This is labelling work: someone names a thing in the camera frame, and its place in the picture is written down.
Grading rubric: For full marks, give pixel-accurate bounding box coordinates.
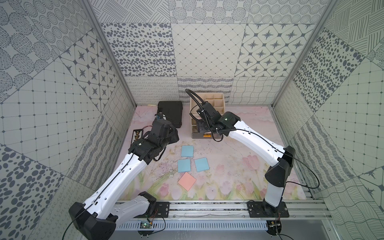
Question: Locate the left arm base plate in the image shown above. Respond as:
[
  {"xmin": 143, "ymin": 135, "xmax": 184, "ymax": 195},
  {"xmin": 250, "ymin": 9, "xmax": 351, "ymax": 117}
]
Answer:
[{"xmin": 135, "ymin": 202, "xmax": 170, "ymax": 219}]

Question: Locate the blue sticky note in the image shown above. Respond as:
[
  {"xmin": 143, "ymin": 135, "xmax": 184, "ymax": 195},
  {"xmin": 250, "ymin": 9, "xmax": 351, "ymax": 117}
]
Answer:
[
  {"xmin": 178, "ymin": 159, "xmax": 191, "ymax": 173},
  {"xmin": 181, "ymin": 146, "xmax": 194, "ymax": 158},
  {"xmin": 195, "ymin": 158, "xmax": 210, "ymax": 172}
]

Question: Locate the aluminium mounting rail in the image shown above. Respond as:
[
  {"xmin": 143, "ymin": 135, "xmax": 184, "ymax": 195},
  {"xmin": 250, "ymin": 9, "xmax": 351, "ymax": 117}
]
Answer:
[{"xmin": 85, "ymin": 199, "xmax": 334, "ymax": 221}]

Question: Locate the black plastic tool case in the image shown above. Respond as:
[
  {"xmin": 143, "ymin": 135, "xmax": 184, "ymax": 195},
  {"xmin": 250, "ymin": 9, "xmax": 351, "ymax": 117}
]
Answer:
[{"xmin": 158, "ymin": 101, "xmax": 183, "ymax": 129}]

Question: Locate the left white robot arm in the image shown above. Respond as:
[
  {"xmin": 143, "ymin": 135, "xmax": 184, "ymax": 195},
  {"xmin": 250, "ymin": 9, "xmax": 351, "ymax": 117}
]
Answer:
[{"xmin": 69, "ymin": 120, "xmax": 179, "ymax": 240}]

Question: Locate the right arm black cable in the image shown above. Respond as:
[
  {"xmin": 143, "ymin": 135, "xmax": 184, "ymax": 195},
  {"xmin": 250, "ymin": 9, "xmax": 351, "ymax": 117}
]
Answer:
[{"xmin": 185, "ymin": 88, "xmax": 321, "ymax": 190}]

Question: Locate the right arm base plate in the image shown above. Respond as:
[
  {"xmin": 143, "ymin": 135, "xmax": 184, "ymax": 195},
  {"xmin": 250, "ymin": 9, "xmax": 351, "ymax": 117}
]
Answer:
[{"xmin": 247, "ymin": 200, "xmax": 290, "ymax": 218}]

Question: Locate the blue sticky note lower right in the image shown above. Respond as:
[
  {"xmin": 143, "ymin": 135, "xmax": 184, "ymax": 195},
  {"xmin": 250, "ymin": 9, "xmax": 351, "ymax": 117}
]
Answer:
[{"xmin": 195, "ymin": 158, "xmax": 210, "ymax": 172}]

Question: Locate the floral pink table mat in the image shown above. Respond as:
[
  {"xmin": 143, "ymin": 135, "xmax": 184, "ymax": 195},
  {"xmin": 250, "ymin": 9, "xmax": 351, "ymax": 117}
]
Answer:
[{"xmin": 103, "ymin": 104, "xmax": 307, "ymax": 201}]

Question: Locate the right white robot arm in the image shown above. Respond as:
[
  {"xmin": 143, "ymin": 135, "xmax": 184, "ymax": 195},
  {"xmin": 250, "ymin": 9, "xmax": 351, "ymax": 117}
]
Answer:
[{"xmin": 197, "ymin": 102, "xmax": 295, "ymax": 211}]

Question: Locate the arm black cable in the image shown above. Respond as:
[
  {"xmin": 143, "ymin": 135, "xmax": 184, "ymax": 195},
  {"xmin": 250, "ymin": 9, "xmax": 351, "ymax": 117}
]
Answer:
[
  {"xmin": 61, "ymin": 112, "xmax": 169, "ymax": 240},
  {"xmin": 185, "ymin": 88, "xmax": 321, "ymax": 190}
]

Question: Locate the beige desk organizer cabinet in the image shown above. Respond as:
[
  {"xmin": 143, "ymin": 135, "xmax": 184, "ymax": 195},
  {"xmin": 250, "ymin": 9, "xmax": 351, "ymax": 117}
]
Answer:
[{"xmin": 190, "ymin": 93, "xmax": 225, "ymax": 120}]

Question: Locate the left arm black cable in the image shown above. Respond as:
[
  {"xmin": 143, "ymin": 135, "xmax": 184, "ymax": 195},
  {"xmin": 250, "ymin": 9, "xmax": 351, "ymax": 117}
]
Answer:
[{"xmin": 61, "ymin": 112, "xmax": 169, "ymax": 240}]

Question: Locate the pink sticky note left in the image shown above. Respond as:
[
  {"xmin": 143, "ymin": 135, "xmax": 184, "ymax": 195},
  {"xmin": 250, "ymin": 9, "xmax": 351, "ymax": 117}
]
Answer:
[{"xmin": 178, "ymin": 173, "xmax": 197, "ymax": 191}]

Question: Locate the blue sticky note top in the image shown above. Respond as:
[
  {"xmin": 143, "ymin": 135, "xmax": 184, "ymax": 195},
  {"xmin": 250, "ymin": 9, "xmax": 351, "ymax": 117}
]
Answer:
[{"xmin": 181, "ymin": 146, "xmax": 194, "ymax": 158}]

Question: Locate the blue sticky note lower left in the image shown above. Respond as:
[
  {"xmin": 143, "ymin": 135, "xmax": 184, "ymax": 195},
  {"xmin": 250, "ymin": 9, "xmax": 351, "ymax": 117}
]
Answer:
[{"xmin": 178, "ymin": 159, "xmax": 191, "ymax": 173}]

